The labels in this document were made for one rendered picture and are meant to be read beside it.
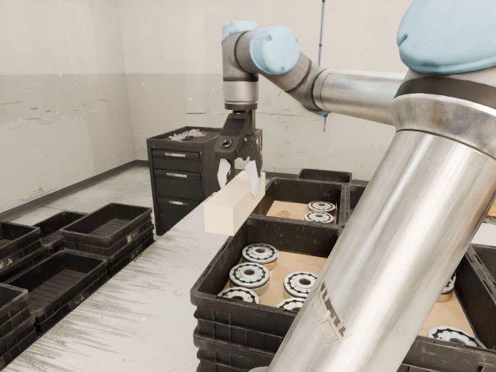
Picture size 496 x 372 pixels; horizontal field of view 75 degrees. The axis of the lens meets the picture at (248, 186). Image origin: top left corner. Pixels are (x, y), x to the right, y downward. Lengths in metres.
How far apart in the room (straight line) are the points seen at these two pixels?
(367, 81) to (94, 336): 0.88
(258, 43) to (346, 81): 0.16
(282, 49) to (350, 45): 3.45
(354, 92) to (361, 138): 3.53
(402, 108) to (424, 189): 0.07
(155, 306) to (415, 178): 0.90
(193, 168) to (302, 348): 2.10
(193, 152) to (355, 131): 2.30
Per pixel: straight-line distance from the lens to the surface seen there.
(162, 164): 2.45
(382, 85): 0.52
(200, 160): 2.29
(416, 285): 0.26
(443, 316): 0.91
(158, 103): 4.79
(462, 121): 0.26
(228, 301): 0.68
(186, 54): 4.54
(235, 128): 0.66
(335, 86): 0.59
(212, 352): 0.79
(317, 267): 0.97
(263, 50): 0.57
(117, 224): 2.11
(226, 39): 0.69
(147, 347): 0.95
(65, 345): 1.03
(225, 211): 0.63
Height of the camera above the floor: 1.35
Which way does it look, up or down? 19 degrees down
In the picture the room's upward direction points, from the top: straight up
